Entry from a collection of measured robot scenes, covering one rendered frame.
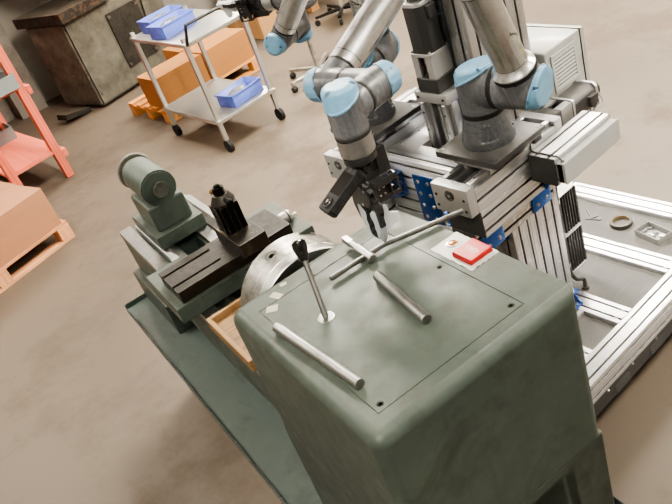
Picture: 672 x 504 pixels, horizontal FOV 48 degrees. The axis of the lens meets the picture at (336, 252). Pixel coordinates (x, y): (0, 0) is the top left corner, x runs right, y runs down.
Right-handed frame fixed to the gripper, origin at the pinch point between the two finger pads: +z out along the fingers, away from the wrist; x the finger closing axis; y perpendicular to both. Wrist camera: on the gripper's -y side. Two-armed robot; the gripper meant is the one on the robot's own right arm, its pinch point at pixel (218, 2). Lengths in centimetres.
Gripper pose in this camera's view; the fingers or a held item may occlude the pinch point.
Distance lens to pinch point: 284.3
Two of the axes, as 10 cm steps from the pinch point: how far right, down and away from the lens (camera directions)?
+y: 3.6, 7.0, 6.1
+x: 4.0, -7.1, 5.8
